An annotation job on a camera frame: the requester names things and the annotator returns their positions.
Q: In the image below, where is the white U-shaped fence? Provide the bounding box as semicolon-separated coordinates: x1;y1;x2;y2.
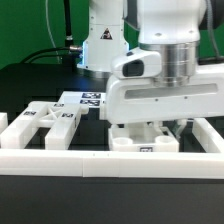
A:
0;118;224;179

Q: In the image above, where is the thin grey cable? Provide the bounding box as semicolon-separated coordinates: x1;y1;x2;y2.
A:
45;0;63;64

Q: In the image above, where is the white chair back part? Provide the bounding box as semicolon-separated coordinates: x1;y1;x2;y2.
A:
0;101;89;150

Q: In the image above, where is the black thick cable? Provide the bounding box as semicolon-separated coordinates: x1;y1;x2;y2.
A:
20;45;84;64

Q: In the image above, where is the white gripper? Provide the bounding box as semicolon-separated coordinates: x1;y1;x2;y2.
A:
105;48;224;139

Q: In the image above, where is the white block at left edge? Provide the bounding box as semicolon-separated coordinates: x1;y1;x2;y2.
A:
0;112;8;134

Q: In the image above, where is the black vertical cable post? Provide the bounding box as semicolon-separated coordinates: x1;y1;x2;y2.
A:
63;0;73;67

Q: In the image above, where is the white chair seat part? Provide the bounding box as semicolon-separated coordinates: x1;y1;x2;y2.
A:
108;123;179;152

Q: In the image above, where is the white marker sheet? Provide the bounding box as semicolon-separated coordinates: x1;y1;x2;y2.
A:
58;91;105;109

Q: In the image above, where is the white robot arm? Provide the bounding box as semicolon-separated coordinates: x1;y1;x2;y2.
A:
83;0;224;125

